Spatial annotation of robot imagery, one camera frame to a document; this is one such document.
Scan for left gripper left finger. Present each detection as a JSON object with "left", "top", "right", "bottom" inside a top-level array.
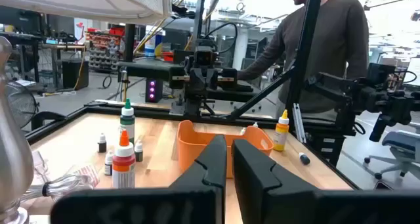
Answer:
[{"left": 50, "top": 134, "right": 228, "bottom": 224}]

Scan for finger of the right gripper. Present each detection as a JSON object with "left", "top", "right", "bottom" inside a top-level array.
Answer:
[
  {"left": 189, "top": 68, "right": 205, "bottom": 99},
  {"left": 203, "top": 68, "right": 219, "bottom": 99}
]

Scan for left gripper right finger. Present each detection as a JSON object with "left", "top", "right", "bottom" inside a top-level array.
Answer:
[{"left": 231, "top": 138, "right": 420, "bottom": 224}]

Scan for orange plastic bin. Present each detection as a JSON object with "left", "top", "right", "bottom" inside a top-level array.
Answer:
[{"left": 176, "top": 120, "right": 275, "bottom": 179}]

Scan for computer tower purple lights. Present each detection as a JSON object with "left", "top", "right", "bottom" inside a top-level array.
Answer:
[{"left": 145, "top": 78, "right": 164, "bottom": 104}]

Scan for grey station desk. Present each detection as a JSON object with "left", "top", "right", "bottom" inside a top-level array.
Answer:
[{"left": 116, "top": 59, "right": 185, "bottom": 82}]

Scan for blue yellow canister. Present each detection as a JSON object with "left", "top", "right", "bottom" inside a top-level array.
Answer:
[{"left": 144, "top": 33, "right": 163, "bottom": 58}]

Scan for large green colouring bottle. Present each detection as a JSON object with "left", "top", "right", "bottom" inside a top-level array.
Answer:
[{"left": 119, "top": 98, "right": 136, "bottom": 145}]

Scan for large red-orange colouring bottle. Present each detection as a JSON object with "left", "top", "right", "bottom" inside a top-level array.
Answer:
[{"left": 112, "top": 128, "right": 137, "bottom": 189}]

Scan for black drawer cabinet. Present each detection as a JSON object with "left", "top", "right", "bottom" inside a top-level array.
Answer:
[{"left": 308, "top": 133, "right": 345, "bottom": 168}]

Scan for red parts bin rack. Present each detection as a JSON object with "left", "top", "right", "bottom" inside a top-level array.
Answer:
[{"left": 85, "top": 28, "right": 121, "bottom": 72}]

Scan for black cabinet box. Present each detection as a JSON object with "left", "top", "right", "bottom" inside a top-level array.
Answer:
[{"left": 61, "top": 58, "right": 90, "bottom": 91}]

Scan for person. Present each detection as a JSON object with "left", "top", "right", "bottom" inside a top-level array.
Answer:
[{"left": 236, "top": 0, "right": 370, "bottom": 120}]

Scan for grey office chair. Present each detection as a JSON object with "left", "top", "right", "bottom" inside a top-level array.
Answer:
[{"left": 363, "top": 128, "right": 420, "bottom": 181}]

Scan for black floor fan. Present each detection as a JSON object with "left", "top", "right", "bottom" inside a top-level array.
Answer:
[{"left": 5, "top": 80, "right": 39, "bottom": 129}]

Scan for bright monitor screen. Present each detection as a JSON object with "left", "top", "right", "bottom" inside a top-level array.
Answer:
[{"left": 402, "top": 56, "right": 420, "bottom": 87}]

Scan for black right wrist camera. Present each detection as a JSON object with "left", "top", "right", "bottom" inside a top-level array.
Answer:
[{"left": 193, "top": 45, "right": 218, "bottom": 67}]

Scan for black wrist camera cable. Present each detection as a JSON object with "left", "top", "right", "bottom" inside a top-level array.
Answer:
[{"left": 203, "top": 21, "right": 239, "bottom": 54}]

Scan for black upright post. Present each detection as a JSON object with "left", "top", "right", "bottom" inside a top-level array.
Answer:
[{"left": 123, "top": 22, "right": 137, "bottom": 63}]

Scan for silver aluminium bracket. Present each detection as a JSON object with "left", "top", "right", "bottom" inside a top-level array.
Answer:
[{"left": 292, "top": 102, "right": 307, "bottom": 144}]

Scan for black braced rig post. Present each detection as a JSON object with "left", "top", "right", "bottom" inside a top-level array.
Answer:
[{"left": 229, "top": 0, "right": 325, "bottom": 133}]

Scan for black aluminium table frame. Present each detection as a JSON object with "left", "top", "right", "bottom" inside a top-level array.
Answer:
[{"left": 25, "top": 101, "right": 360, "bottom": 190}]

